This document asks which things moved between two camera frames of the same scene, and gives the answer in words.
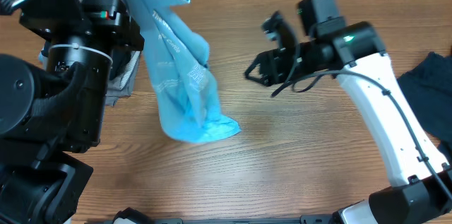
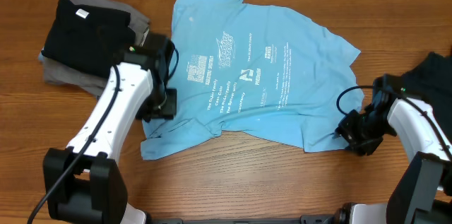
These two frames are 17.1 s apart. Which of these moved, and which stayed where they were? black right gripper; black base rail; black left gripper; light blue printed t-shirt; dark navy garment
Moved: black right gripper; light blue printed t-shirt; black left gripper
Stayed: dark navy garment; black base rail
